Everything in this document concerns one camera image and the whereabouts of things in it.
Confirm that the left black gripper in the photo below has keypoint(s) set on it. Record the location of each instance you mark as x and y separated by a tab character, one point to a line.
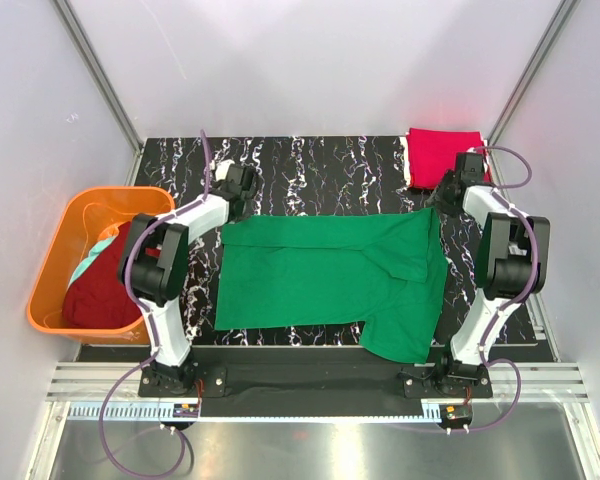
247	211

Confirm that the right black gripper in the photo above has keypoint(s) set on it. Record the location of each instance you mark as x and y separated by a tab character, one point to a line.
436	199

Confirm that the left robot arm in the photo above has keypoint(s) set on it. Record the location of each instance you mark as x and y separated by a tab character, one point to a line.
154	263

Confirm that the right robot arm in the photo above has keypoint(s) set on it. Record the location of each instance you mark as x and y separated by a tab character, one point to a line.
511	262

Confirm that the folded red t shirt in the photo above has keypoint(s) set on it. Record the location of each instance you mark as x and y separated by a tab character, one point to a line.
435	155

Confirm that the black marbled table mat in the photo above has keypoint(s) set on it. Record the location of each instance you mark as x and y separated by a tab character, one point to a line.
342	175

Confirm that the orange plastic bin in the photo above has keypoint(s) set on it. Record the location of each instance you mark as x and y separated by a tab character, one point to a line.
87	218

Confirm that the mint green t shirt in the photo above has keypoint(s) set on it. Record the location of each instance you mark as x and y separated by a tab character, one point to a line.
91	256

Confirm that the dark red t shirt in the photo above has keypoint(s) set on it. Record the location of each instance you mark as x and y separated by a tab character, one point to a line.
97	299

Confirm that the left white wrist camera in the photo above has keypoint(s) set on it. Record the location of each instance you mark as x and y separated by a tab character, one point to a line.
222	169

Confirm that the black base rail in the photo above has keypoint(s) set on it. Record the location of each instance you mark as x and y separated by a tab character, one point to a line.
304	382

